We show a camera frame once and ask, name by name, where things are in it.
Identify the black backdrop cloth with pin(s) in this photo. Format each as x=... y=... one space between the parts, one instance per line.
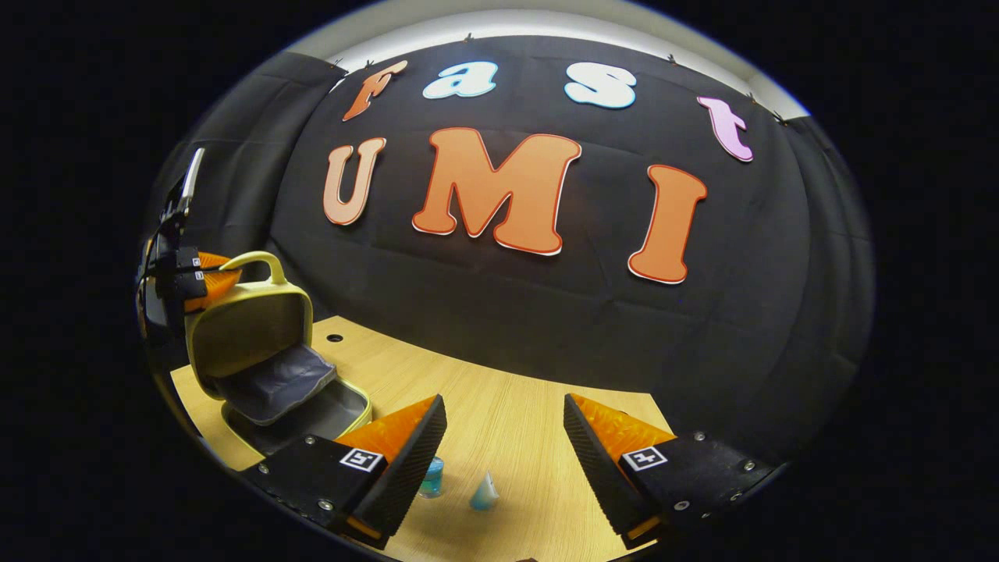
x=546 y=312

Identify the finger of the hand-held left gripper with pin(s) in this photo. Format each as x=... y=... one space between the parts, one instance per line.
x=211 y=287
x=207 y=261

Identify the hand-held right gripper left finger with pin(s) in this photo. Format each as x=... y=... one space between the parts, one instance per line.
x=406 y=468

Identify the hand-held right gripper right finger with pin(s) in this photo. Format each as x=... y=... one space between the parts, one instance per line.
x=605 y=476

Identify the white and blue tube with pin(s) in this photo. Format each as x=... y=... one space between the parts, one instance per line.
x=484 y=496

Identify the cream yellow suitcase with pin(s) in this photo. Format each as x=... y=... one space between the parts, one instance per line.
x=250 y=328

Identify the blue capped clear bottle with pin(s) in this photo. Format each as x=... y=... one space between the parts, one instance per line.
x=431 y=476

